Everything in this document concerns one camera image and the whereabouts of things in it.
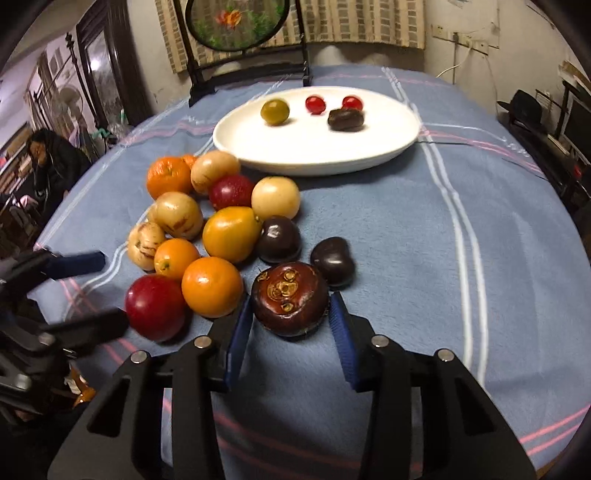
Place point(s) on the black hat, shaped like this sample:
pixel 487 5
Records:
pixel 526 106

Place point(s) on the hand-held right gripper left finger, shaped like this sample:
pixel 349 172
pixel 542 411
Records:
pixel 238 341

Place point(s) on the beige striped curtain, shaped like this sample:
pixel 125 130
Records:
pixel 369 23

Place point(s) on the dark carved wooden frame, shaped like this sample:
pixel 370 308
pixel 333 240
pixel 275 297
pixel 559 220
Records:
pixel 131 78

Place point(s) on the blue striped blanket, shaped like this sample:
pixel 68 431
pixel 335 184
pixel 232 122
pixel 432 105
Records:
pixel 415 277

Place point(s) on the tan purple-streaked fruit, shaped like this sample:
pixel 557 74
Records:
pixel 178 214
pixel 145 244

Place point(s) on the white wall socket strip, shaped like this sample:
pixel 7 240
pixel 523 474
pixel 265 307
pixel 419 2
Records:
pixel 480 46

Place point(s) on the standing electric fan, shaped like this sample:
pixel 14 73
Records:
pixel 69 99

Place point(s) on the black monitor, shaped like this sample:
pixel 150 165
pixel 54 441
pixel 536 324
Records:
pixel 579 124

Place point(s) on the tan round fruit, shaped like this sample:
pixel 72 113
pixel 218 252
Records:
pixel 214 170
pixel 275 197

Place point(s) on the round embroidered table screen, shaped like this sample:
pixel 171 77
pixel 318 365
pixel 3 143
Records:
pixel 240 23

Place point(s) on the orange mandarin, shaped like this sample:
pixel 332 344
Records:
pixel 169 176
pixel 176 259
pixel 212 287
pixel 189 160

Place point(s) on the white oval plate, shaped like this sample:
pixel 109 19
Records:
pixel 300 150

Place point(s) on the green round tomato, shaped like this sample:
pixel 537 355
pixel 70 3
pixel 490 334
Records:
pixel 275 111

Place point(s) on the large yellow-orange fruit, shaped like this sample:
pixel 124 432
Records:
pixel 229 234

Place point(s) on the red cherry tomato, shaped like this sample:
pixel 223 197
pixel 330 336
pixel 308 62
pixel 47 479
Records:
pixel 315 105
pixel 352 102

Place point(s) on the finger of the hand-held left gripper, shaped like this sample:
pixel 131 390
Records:
pixel 78 264
pixel 87 325

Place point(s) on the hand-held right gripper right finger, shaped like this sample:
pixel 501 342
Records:
pixel 344 341

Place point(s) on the large dark brown fruit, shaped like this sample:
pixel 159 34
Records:
pixel 291 300

